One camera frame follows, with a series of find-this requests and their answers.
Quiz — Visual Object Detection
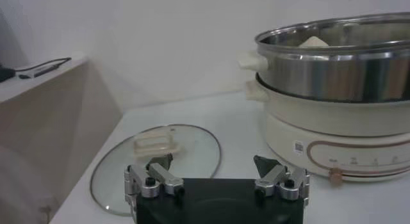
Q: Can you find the round glass pot lid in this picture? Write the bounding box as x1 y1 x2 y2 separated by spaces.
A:
89 124 222 217

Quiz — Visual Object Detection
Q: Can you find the black usb hub cable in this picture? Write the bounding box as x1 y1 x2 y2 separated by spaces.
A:
14 57 72 79

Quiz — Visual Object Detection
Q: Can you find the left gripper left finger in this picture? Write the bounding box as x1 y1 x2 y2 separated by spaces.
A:
123 152 186 220

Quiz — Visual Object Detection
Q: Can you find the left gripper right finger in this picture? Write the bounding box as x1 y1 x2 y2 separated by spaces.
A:
252 154 311 207

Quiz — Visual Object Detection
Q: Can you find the stainless steel steamer basket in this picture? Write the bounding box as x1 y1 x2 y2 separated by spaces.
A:
238 12 410 103

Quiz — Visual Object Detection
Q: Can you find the white steamed baozi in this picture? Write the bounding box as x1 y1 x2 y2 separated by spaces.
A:
298 35 331 49

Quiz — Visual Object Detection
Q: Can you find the cream electric cooking pot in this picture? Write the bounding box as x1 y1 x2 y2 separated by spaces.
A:
245 79 410 183

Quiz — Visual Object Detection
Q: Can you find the grey usb hub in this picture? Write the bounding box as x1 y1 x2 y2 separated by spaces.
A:
31 63 62 78

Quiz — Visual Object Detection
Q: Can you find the white side table with mouse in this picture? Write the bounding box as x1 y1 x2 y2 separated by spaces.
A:
0 55 89 104

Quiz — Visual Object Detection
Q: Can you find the black computer mouse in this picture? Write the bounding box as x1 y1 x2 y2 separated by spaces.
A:
0 67 16 83

